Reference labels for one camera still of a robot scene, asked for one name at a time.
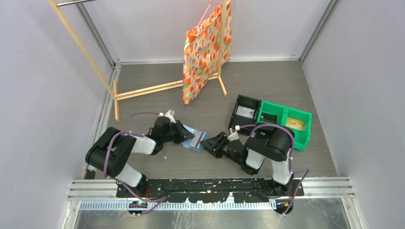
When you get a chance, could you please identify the black plastic bin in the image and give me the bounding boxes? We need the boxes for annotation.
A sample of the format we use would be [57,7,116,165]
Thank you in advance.
[228,95,262,136]

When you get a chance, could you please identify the aluminium frame rail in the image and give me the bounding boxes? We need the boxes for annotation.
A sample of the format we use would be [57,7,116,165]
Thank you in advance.
[67,177,355,200]

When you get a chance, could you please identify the floral orange fabric bag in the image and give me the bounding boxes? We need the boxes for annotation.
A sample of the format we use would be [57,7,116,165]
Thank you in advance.
[182,0,232,104]

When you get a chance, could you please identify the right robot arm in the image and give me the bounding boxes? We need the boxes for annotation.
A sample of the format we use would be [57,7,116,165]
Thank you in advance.
[201,124,295,196]

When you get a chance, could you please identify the wooden clothes rack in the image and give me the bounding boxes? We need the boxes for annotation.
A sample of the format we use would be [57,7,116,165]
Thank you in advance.
[47,0,233,122]

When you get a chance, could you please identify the green plastic bin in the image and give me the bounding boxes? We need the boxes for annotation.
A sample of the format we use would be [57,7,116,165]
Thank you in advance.
[257,101,312,151]

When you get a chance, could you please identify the white card with stripe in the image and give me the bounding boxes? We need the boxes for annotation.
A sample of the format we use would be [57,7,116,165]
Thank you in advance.
[189,130,207,149]

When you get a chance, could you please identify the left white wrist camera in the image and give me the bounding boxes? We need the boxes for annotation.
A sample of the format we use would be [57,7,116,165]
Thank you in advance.
[159,109,176,123]

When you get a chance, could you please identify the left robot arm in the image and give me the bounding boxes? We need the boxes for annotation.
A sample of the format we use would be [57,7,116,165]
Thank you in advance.
[85,116,195,198]

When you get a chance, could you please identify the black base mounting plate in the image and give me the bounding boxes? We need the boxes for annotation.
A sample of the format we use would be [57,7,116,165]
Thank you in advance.
[131,178,304,203]

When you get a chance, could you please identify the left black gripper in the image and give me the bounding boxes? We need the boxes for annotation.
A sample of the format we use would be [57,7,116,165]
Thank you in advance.
[162,121,194,145]

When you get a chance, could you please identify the blue leather card holder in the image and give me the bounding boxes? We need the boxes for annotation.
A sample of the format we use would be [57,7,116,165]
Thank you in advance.
[180,125,210,153]

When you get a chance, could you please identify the silver card in black bin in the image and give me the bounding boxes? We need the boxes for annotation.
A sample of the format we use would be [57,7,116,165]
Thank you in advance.
[236,106,256,119]

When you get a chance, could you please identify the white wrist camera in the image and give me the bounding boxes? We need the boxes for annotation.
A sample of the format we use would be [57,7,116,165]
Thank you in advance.
[227,125,240,142]
[159,109,176,123]

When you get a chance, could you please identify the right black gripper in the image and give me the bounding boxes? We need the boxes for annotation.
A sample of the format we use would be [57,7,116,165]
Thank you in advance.
[201,131,243,165]

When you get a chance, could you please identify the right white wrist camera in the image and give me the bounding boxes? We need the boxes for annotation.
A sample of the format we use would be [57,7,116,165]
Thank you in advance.
[227,125,240,142]

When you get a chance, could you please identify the gold card in bin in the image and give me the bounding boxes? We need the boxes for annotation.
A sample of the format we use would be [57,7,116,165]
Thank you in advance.
[286,117,304,131]

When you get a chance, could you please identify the pink clothes hanger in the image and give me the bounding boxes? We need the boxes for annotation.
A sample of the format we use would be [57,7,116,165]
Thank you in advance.
[197,0,223,26]

